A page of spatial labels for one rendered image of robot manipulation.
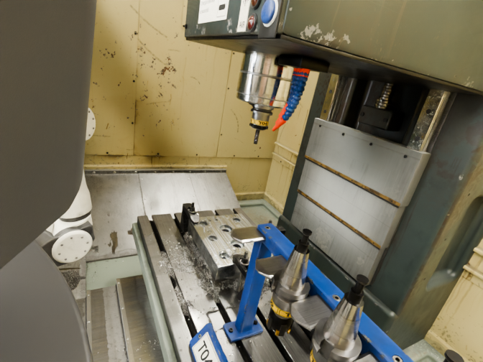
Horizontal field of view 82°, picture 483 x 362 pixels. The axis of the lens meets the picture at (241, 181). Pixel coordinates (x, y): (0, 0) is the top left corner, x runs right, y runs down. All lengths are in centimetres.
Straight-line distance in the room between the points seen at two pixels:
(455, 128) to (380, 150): 21
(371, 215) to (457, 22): 61
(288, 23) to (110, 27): 133
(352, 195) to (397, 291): 35
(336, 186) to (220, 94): 101
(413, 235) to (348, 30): 73
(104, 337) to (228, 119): 139
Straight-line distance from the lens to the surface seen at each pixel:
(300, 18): 44
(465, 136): 98
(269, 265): 55
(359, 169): 109
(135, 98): 171
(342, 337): 44
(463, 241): 135
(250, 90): 73
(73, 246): 70
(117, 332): 105
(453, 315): 149
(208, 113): 184
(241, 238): 60
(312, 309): 50
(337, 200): 116
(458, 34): 73
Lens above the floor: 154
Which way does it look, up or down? 21 degrees down
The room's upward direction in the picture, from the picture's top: 11 degrees clockwise
